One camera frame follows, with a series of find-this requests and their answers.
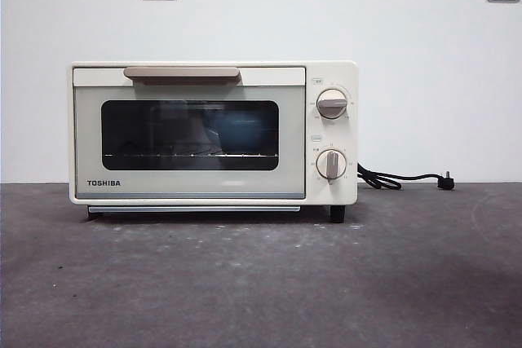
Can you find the beige oven temperature knob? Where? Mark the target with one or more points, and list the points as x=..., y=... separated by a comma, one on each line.
x=333, y=102

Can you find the oven door with glass window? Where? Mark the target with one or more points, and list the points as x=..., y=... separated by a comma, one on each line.
x=87, y=140

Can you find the blue ribbed bowl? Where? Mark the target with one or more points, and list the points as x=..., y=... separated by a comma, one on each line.
x=242, y=132

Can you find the cream toaster oven body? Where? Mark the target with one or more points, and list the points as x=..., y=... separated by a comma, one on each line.
x=351, y=75

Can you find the beige oven timer knob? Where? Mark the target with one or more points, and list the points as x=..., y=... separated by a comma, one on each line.
x=332, y=164

